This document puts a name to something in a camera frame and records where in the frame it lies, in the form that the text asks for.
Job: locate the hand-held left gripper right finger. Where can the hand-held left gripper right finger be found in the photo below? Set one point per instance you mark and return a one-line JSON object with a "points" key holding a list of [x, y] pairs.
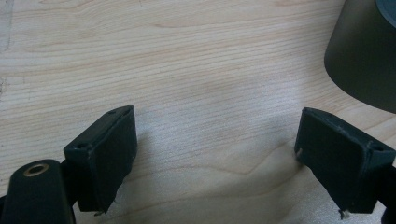
{"points": [[339, 161]]}

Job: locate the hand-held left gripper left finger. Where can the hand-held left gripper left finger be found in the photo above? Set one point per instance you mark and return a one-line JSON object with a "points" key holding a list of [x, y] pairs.
{"points": [[102, 161]]}

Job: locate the dark cylindrical container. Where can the dark cylindrical container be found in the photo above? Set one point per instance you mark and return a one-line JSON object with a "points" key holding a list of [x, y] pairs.
{"points": [[364, 53]]}

